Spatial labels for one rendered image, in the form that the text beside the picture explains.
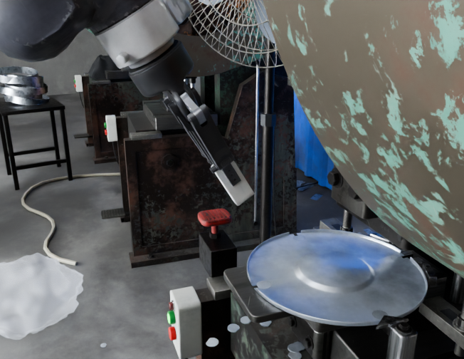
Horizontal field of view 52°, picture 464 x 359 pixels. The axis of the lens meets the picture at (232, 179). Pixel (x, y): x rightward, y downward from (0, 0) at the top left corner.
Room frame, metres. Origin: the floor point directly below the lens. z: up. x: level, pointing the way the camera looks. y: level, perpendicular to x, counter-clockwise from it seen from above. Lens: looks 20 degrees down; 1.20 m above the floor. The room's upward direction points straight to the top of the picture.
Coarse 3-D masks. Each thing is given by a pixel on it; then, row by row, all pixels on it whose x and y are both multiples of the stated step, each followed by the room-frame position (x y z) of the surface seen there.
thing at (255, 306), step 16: (224, 272) 0.69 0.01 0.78; (240, 272) 0.69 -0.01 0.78; (240, 288) 0.64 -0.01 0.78; (240, 304) 0.62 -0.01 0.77; (256, 304) 0.60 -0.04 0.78; (272, 304) 0.60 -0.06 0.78; (256, 320) 0.57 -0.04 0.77; (272, 320) 0.58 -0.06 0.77; (288, 320) 0.70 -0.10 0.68; (304, 320) 0.67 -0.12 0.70; (304, 336) 0.66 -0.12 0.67; (320, 336) 0.63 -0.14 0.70; (320, 352) 0.63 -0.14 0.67
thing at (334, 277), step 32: (256, 256) 0.74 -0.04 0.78; (288, 256) 0.74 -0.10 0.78; (320, 256) 0.73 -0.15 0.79; (352, 256) 0.73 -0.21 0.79; (384, 256) 0.74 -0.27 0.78; (256, 288) 0.63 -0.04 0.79; (288, 288) 0.64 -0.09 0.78; (320, 288) 0.64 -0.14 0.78; (352, 288) 0.63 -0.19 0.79; (384, 288) 0.64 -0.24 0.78; (416, 288) 0.64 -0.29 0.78; (320, 320) 0.55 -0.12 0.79; (352, 320) 0.56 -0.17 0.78
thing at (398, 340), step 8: (392, 328) 0.53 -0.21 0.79; (400, 328) 0.52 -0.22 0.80; (408, 328) 0.52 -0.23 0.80; (392, 336) 0.52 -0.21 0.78; (400, 336) 0.51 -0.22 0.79; (408, 336) 0.51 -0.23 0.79; (416, 336) 0.51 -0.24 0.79; (392, 344) 0.52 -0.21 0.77; (400, 344) 0.51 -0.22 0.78; (408, 344) 0.51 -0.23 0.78; (392, 352) 0.52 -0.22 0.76; (400, 352) 0.51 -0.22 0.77; (408, 352) 0.51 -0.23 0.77
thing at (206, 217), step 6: (210, 210) 0.99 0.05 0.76; (216, 210) 0.99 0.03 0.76; (222, 210) 0.99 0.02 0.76; (198, 216) 0.97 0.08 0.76; (204, 216) 0.95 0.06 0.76; (210, 216) 0.96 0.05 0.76; (216, 216) 0.96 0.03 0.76; (222, 216) 0.96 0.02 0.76; (228, 216) 0.96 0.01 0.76; (204, 222) 0.93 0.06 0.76; (210, 222) 0.93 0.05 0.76; (216, 222) 0.94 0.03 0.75; (222, 222) 0.94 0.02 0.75; (228, 222) 0.95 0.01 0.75; (216, 228) 0.96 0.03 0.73
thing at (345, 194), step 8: (336, 168) 0.72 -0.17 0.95; (328, 176) 0.73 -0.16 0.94; (336, 176) 0.71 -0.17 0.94; (336, 184) 0.71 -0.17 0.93; (344, 184) 0.70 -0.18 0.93; (336, 192) 0.72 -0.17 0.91; (344, 192) 0.70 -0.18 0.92; (352, 192) 0.66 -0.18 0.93; (336, 200) 0.72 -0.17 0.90; (344, 200) 0.70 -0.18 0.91; (352, 200) 0.68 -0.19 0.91; (360, 200) 0.66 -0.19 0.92; (352, 208) 0.68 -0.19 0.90; (360, 208) 0.66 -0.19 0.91; (368, 208) 0.65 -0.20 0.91; (360, 216) 0.66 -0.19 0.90; (368, 216) 0.65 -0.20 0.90; (376, 216) 0.66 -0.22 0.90
